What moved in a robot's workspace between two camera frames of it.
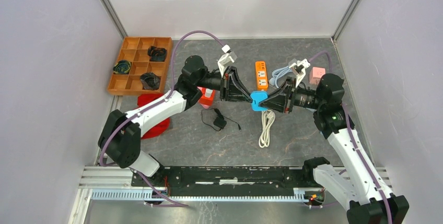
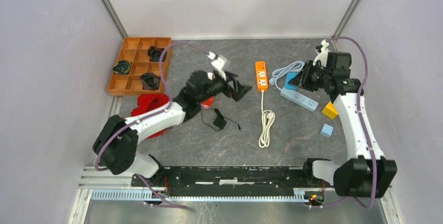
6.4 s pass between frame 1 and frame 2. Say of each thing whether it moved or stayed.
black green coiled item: stayed
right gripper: moved
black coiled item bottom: stayed
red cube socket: stayed
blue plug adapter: moved
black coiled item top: stayed
